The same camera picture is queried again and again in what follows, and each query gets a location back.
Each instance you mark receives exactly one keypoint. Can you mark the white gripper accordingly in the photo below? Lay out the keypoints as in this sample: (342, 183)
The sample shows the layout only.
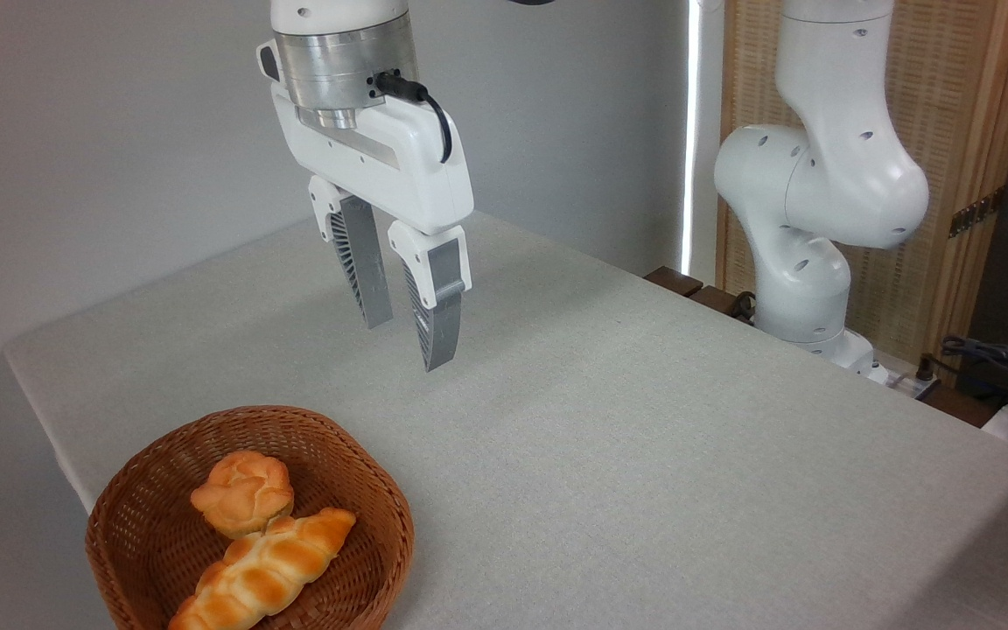
(416, 175)

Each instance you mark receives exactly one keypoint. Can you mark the round golden bread roll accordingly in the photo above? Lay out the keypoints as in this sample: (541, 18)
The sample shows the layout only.
(241, 494)

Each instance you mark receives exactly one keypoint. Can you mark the long braided bread loaf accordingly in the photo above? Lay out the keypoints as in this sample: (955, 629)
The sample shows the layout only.
(268, 569)

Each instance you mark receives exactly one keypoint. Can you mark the grey tablecloth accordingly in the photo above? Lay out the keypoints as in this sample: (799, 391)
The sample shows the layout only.
(644, 437)

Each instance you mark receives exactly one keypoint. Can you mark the brown wicker basket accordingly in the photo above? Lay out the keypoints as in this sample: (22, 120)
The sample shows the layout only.
(145, 525)

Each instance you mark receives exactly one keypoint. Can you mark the white power strip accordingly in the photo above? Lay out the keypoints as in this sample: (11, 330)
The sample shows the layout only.
(902, 382)

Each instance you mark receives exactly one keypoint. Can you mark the metal screen hinge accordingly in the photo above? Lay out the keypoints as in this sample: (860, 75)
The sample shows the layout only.
(976, 213)

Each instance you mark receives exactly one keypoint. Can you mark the wooden woven folding screen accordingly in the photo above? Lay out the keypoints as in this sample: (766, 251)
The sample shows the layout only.
(959, 87)

